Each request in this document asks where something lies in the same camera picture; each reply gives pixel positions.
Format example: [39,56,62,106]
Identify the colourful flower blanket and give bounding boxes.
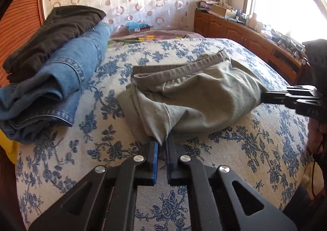
[109,29,205,42]

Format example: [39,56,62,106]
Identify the open cardboard box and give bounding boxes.
[212,4,237,18]

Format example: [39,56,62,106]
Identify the dark brown pants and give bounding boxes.
[4,6,106,84]

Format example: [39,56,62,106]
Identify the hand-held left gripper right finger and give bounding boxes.
[166,135,298,231]

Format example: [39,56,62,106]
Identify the wooden cabinet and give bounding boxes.
[193,10,309,86]

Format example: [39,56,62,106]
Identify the cardboard box with blue cloth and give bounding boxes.
[127,22,151,35]

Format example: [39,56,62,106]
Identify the row of small desk clutter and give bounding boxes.
[264,27,307,58]

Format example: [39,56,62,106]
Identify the blue floral bed cover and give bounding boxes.
[16,37,315,231]

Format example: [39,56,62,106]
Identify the yellow cloth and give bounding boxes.
[0,130,19,163]

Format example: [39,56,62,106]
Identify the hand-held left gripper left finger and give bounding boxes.
[28,139,159,231]

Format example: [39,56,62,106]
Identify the wooden slatted headboard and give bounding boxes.
[0,0,48,86]

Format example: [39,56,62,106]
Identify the olive green pants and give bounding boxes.
[118,50,267,142]

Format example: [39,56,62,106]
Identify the blue denim jeans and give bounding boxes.
[0,23,113,145]

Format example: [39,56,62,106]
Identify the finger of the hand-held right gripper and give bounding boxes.
[261,91,321,117]
[286,85,319,97]

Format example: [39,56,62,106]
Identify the stack of papers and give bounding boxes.
[196,0,218,12]

